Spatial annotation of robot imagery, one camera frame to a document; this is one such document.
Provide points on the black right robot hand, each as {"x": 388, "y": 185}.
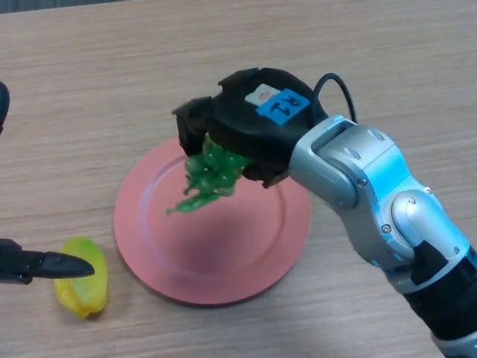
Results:
{"x": 246, "y": 127}

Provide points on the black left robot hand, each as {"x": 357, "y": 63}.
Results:
{"x": 63, "y": 266}

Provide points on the green grapes bunch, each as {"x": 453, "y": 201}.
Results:
{"x": 214, "y": 175}

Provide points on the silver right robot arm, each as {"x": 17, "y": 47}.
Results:
{"x": 391, "y": 205}

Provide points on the pink round plate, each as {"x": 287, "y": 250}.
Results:
{"x": 216, "y": 253}

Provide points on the yellow green starfruit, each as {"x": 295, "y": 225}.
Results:
{"x": 87, "y": 294}

